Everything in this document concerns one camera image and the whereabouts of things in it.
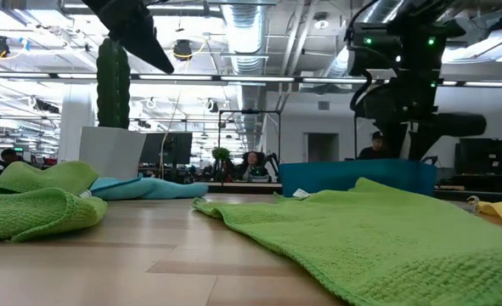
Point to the light blue microfiber towel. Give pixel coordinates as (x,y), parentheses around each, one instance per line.
(148,189)

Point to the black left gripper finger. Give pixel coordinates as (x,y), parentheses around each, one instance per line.
(148,47)

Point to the person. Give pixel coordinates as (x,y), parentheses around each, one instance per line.
(9,156)
(250,166)
(376,149)

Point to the white column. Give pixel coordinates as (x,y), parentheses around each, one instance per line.
(74,110)

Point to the black cabinet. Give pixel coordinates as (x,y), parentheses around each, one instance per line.
(488,161)

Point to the small green plant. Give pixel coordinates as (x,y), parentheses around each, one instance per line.
(221,154)

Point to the green microfiber towel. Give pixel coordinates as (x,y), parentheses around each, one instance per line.
(361,238)
(29,208)

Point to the white hexagonal plant pot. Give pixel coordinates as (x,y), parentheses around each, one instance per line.
(110,153)

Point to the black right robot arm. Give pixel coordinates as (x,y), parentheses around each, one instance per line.
(412,25)

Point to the silver ventilation duct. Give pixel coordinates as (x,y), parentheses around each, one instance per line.
(246,34)

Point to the black computer monitor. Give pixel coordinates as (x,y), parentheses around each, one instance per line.
(165,149)

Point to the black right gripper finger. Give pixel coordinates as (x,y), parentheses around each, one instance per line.
(395,140)
(446,125)

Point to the black background rig frame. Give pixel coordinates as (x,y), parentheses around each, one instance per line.
(250,111)

